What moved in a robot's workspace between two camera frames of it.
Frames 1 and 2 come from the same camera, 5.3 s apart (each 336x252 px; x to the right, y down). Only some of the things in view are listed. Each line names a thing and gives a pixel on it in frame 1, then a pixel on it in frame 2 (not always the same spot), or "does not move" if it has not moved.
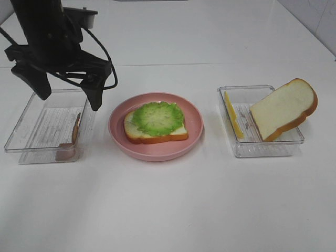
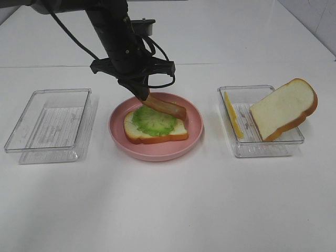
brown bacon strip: [66, 151] -> [169, 107]
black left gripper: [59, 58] -> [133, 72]
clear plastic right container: [287, 143] does not move
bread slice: [283, 108] does not move
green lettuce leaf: [158, 118] does not move
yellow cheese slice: [234, 118] does not move
